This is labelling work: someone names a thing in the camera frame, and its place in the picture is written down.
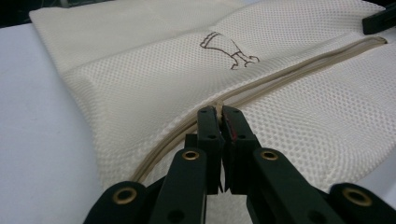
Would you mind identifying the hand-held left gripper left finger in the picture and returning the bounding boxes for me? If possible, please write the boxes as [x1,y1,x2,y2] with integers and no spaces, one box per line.
[184,105,226,196]

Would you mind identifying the white mesh laundry bag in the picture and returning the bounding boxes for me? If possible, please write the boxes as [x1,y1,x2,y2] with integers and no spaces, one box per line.
[28,0,396,224]

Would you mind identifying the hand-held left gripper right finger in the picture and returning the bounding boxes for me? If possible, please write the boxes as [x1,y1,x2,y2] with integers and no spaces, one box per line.
[219,105,263,196]

